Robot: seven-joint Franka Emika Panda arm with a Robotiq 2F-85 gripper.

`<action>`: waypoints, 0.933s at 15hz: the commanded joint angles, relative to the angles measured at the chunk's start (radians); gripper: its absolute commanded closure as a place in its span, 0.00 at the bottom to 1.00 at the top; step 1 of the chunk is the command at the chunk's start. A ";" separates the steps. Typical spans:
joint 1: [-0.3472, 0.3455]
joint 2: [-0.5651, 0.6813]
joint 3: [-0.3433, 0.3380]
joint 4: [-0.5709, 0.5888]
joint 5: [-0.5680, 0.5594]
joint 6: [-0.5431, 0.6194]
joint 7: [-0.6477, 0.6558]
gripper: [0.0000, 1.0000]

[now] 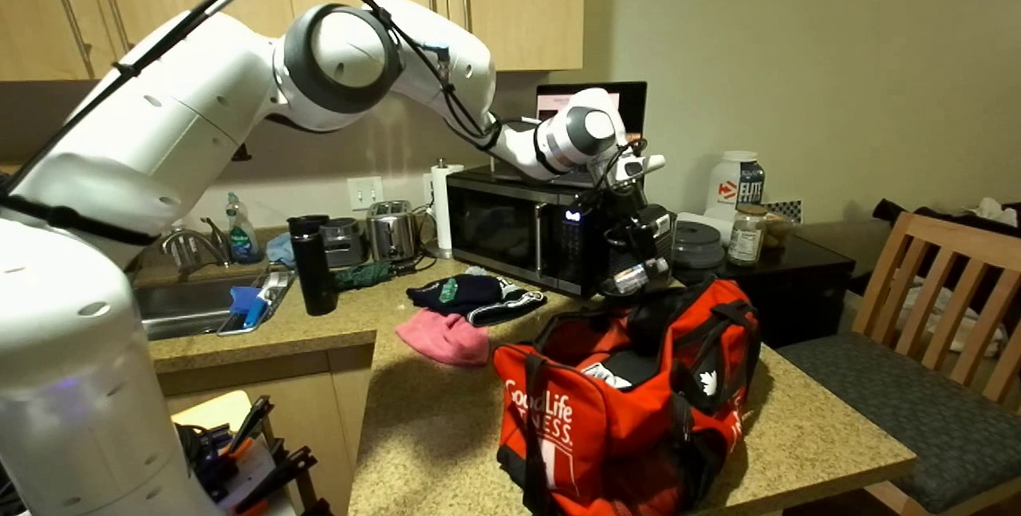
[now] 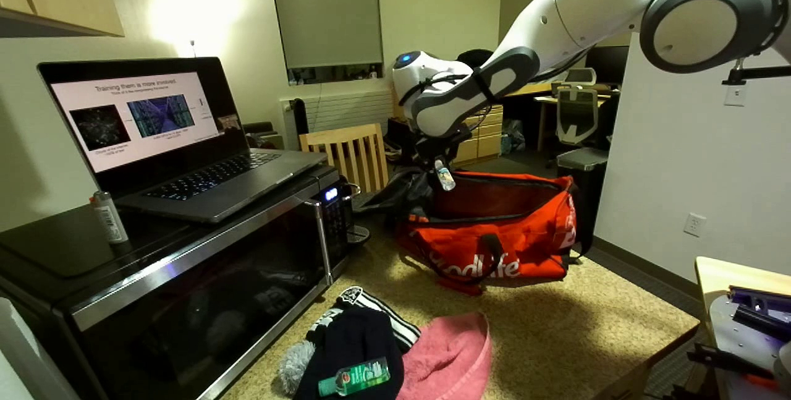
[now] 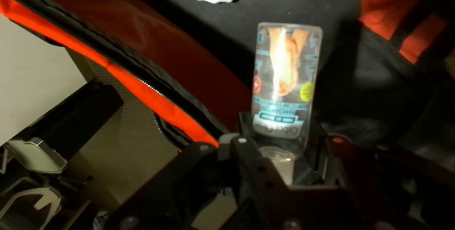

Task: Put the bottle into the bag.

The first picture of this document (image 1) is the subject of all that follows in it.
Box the red duffel bag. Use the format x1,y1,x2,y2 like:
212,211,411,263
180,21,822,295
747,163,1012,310
493,277,763,516

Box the black tumbler bottle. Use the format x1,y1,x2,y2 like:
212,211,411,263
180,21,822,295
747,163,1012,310
287,215,340,317

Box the dish soap bottle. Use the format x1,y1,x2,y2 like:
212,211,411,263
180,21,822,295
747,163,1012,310
225,192,261,264

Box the stack of dark plates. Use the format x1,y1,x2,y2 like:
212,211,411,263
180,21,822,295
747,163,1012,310
670,220,727,271

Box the dark hat with white stripe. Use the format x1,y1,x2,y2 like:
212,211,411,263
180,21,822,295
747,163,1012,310
467,281,548,328

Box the glass jar with lid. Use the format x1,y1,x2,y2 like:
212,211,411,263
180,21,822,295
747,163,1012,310
727,203,769,266

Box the black microwave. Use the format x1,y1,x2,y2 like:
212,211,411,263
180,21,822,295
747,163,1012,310
445,165,633,298

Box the white supplement tub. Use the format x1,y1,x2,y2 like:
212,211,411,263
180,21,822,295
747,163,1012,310
705,151,767,219

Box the microwave door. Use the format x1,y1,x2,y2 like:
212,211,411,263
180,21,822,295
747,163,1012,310
447,181,551,284

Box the black side cabinet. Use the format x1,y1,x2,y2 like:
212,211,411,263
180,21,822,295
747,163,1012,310
716,217,857,349

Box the open laptop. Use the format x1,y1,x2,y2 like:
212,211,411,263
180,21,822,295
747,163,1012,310
536,81,648,142

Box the navy knit hat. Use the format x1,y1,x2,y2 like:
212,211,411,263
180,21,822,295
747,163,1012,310
406,274,505,316

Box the pink knit hat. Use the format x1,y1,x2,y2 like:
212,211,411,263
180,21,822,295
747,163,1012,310
396,308,492,368

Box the paper towel roll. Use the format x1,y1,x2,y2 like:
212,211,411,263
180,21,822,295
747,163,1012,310
430,159,465,258

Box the silver toaster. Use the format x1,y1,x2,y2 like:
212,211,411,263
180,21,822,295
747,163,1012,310
366,200,420,264

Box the green cloth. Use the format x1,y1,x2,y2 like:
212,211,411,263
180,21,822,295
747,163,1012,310
334,262,393,290

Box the small black appliance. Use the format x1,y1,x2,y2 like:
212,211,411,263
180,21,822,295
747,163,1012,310
322,217,369,269

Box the wooden chair with cushion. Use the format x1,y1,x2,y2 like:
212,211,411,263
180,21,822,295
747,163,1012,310
776,211,1021,516

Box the dark sofa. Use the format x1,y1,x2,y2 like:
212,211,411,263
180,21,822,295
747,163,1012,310
872,197,1021,278

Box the base cabinet door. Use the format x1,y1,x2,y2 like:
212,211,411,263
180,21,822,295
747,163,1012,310
239,368,374,516

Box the blue cloth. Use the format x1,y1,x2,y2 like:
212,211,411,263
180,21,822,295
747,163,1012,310
266,232,297,266

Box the dish tray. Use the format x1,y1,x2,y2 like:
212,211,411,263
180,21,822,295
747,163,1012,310
216,269,297,338

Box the white cloth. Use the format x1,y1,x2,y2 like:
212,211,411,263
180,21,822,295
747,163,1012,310
964,196,1019,228

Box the blue dish brush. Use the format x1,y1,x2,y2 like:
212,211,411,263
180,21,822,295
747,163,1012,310
230,286,270,330

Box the black and orange clamp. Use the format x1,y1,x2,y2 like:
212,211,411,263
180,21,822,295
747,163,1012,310
225,395,276,457
233,446,320,515

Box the kitchen tap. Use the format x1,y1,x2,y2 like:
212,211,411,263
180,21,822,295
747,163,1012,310
161,216,233,270

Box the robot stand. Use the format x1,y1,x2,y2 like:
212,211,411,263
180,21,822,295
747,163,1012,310
171,389,320,516

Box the steel sink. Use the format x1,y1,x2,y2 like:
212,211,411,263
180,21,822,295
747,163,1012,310
132,273,266,341

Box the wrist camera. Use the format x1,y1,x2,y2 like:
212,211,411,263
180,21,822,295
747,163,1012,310
637,203,676,260

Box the wall switch plate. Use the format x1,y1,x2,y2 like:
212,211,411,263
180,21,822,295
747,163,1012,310
347,175,385,212

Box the wooden wall cabinet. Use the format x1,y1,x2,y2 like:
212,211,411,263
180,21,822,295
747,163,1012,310
0,0,586,83

